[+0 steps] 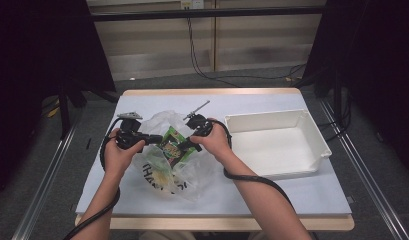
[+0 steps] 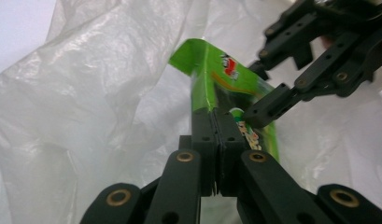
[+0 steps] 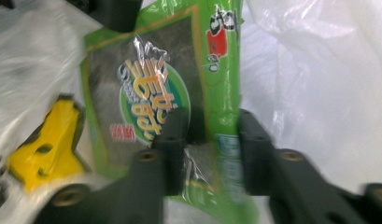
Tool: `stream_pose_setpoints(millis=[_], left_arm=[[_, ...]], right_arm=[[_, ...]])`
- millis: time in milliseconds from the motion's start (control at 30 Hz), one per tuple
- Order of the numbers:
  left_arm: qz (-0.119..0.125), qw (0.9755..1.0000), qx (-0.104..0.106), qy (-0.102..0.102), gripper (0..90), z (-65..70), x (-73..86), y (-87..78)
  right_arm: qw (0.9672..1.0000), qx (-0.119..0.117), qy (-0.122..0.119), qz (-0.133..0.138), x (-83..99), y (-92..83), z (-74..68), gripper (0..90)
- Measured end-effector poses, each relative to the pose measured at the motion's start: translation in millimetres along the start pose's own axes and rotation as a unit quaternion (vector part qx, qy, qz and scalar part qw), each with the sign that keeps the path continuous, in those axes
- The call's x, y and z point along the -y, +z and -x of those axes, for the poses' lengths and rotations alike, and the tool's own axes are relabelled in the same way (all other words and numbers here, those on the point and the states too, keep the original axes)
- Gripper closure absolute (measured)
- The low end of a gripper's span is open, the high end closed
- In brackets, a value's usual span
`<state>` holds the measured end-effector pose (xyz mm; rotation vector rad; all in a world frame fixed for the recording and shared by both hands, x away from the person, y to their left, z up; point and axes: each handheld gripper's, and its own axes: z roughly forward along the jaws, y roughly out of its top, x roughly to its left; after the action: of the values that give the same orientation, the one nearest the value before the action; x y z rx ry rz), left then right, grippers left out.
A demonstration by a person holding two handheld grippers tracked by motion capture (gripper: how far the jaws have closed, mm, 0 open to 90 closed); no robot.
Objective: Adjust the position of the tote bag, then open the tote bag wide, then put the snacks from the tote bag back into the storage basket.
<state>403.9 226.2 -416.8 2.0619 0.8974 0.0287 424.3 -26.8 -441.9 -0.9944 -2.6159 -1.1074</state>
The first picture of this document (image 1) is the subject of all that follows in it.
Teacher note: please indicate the black horizontal bar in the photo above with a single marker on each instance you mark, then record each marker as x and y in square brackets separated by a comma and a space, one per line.
[225, 12]

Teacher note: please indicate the white plastic bin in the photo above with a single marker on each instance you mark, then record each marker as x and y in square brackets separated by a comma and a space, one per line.
[278, 146]

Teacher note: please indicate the black metal stand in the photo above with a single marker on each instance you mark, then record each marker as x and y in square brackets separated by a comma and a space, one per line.
[63, 113]
[337, 96]

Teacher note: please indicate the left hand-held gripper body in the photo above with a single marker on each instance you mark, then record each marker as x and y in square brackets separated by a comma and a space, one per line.
[128, 131]

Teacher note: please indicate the person's left hand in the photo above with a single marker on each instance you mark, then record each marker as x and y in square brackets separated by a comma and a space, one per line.
[120, 160]

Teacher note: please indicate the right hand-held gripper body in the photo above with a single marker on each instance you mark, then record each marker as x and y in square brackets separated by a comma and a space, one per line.
[200, 125]

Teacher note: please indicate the pale blue table mat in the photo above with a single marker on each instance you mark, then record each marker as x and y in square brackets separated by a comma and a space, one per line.
[320, 196]

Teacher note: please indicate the dark curtain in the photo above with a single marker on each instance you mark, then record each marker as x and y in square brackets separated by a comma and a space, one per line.
[375, 66]
[32, 66]

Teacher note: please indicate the wooden table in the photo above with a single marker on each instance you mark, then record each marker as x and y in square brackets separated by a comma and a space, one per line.
[192, 224]

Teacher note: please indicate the grey table bracket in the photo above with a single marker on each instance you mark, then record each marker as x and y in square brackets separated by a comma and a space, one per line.
[350, 200]

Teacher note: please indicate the small black floor object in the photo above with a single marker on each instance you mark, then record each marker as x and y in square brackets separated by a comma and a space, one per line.
[88, 143]

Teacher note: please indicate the person's right hand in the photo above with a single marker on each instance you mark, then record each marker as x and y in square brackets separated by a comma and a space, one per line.
[215, 143]

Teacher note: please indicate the yellow floor object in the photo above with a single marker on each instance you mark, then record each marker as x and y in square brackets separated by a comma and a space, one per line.
[53, 111]

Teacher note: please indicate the yellow snack packet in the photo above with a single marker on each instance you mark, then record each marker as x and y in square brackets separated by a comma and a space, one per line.
[162, 178]

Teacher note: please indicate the green snack packet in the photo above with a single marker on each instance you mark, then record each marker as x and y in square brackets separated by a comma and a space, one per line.
[173, 148]

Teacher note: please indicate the white wall outlet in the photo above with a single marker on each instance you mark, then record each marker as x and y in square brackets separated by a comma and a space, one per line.
[192, 4]

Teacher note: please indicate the clear plastic bag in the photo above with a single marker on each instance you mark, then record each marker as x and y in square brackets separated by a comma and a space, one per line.
[198, 180]

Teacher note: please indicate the metal floor rail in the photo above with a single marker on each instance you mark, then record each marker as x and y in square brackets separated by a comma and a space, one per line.
[368, 186]
[42, 190]

